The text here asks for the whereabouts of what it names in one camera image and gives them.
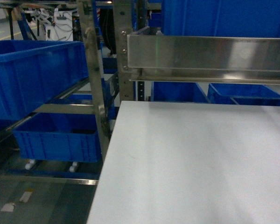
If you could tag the blue bin lower layer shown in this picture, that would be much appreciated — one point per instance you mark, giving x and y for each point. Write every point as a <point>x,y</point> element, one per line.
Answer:
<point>59,137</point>

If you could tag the blue bin layer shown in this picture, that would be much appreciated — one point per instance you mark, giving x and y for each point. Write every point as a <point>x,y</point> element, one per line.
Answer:
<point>59,137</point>
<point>33,72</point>

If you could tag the large blue bin upper shelf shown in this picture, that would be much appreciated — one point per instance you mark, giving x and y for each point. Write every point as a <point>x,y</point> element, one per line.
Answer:
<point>221,18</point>

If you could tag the blue bin behind table centre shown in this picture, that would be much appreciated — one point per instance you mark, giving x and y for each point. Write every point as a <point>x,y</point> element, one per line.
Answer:
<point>178,92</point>

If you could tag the blue bin behind table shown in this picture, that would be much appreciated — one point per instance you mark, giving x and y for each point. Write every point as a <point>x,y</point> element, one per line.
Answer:
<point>242,94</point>
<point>178,92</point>

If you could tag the blue bin behind table right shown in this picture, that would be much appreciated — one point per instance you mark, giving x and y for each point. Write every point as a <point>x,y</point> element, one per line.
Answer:
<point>242,94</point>

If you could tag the stainless steel shelf rail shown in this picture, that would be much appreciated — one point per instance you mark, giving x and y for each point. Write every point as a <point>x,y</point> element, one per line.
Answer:
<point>204,59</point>

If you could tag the steel rack upright post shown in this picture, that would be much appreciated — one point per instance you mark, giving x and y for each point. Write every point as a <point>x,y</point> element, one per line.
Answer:
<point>87,24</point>

